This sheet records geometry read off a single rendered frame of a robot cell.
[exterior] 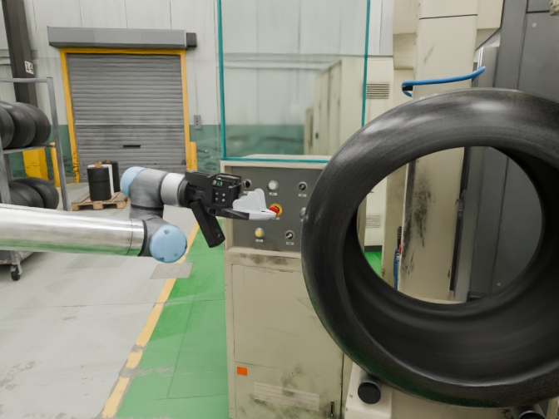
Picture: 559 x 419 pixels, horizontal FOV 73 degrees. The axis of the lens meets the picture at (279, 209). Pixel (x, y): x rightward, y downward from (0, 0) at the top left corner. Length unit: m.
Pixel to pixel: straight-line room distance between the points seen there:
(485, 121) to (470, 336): 0.55
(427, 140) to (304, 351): 1.20
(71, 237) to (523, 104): 0.76
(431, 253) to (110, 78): 9.61
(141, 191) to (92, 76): 9.56
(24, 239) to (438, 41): 0.95
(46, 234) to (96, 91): 9.64
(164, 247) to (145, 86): 9.31
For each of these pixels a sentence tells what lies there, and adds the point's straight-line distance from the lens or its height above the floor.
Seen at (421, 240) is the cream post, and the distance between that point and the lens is 1.08.
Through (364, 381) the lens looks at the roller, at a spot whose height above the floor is 0.92.
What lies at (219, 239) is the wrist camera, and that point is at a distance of 0.87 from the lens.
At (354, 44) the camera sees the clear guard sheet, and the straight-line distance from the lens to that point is 1.43.
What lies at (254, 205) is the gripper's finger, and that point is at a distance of 0.80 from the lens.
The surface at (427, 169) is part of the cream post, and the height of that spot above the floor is 1.30.
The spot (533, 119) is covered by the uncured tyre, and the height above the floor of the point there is 1.42.
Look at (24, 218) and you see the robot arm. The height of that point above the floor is 1.26.
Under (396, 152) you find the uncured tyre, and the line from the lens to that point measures 0.64.
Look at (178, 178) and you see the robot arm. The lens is 0.87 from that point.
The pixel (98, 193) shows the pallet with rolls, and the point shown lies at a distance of 7.04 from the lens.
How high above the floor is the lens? 1.41
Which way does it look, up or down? 13 degrees down
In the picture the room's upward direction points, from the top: straight up
